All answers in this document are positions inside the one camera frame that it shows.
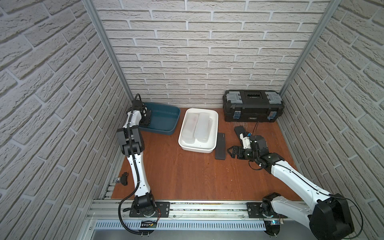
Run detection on black pencil case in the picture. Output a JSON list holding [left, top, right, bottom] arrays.
[[234, 126, 248, 141], [215, 133, 226, 160]]

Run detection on ribbed translucent pencil case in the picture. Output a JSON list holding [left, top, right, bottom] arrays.
[[194, 113, 212, 143]]

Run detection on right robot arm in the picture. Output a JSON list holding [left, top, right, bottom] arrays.
[[227, 127, 355, 240]]

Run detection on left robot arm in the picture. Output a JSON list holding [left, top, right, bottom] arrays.
[[117, 94, 156, 217]]

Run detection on teal storage bin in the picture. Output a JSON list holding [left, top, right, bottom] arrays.
[[139, 103, 181, 136]]

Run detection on black pencil case upright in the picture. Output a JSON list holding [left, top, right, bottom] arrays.
[[215, 133, 226, 160]]

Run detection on black plastic toolbox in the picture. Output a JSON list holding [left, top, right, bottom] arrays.
[[223, 90, 285, 123]]

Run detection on small black clamp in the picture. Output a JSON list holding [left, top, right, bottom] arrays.
[[116, 172, 129, 186]]

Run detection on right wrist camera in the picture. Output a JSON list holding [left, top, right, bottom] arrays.
[[240, 132, 252, 149]]

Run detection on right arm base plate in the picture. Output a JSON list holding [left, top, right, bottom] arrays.
[[246, 202, 287, 219]]

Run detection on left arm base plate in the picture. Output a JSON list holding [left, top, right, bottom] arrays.
[[129, 201, 171, 218]]

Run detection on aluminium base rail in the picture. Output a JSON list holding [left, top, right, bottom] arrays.
[[86, 200, 312, 223]]

